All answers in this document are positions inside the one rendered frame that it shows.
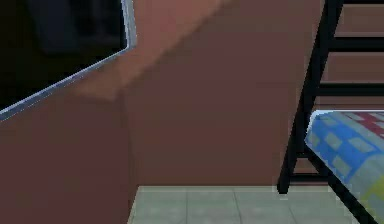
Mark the dark window with grey frame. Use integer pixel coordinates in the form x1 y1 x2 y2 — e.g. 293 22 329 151
0 0 138 122

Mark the black frame bed, patterned cover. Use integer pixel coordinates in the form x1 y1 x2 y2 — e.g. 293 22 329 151
276 0 384 224

